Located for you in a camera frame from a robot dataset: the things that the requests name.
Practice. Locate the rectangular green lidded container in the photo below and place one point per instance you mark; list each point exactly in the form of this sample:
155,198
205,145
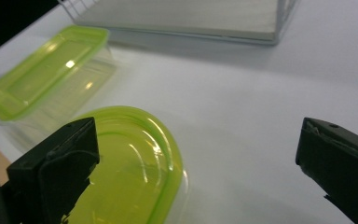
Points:
43,71

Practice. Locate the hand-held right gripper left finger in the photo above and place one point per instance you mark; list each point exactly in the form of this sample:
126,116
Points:
52,174

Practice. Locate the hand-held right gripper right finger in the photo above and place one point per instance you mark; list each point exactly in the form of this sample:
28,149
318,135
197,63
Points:
338,161

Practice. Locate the round green lidded container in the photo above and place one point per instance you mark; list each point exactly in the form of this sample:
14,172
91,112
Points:
130,174

